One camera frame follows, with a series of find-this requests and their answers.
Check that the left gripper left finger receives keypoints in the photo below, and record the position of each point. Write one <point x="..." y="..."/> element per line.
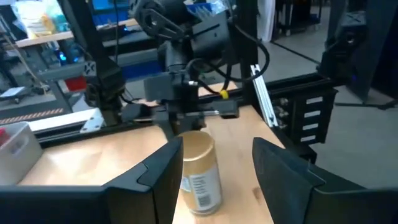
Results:
<point x="93" y="205"/>

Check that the red drawer box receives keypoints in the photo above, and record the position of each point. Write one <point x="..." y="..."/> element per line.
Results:
<point x="74" y="84"/>

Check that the black slotted metal panel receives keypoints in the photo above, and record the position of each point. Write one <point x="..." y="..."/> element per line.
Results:
<point x="311" y="121"/>

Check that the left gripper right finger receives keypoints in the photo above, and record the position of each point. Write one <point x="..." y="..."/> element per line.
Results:
<point x="311" y="202"/>

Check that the white flat board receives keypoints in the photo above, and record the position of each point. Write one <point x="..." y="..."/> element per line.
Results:
<point x="12" y="91"/>

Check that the grey plastic bin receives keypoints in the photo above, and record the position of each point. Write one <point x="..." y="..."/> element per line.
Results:
<point x="18" y="158"/>

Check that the silver aluminium rail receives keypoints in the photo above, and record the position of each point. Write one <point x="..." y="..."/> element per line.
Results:
<point x="264" y="96"/>

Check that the black orange-striped floor mat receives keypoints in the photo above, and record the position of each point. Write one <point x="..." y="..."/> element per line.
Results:
<point x="31" y="115"/>

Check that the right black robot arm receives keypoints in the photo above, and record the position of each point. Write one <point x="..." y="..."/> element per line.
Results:
<point x="211" y="40"/>

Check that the silver frame bracket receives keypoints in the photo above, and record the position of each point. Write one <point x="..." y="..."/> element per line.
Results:
<point x="90" y="123"/>

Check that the white hanging cloth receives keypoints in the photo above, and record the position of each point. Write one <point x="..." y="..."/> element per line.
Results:
<point x="265" y="18"/>

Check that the wooden workbench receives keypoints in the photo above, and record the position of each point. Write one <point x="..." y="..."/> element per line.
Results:
<point x="46" y="38"/>

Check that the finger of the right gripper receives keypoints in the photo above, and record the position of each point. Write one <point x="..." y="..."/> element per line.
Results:
<point x="135" y="112"/>
<point x="229" y="110"/>

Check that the clear tub of cloths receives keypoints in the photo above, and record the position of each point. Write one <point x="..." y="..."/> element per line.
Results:
<point x="34" y="18"/>

